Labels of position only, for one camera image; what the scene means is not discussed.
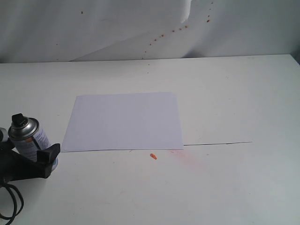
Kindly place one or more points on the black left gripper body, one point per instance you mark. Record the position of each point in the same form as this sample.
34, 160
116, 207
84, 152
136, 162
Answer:
14, 166

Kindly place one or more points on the white backdrop cloth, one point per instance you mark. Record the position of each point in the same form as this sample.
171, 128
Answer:
86, 30

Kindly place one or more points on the white paper sheet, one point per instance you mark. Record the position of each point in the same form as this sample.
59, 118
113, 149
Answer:
138, 121

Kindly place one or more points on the white spray paint can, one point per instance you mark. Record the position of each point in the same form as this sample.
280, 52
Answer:
27, 136

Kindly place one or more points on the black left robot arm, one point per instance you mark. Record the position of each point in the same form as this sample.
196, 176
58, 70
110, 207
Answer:
2, 133

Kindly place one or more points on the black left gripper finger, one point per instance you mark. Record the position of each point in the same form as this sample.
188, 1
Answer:
42, 168

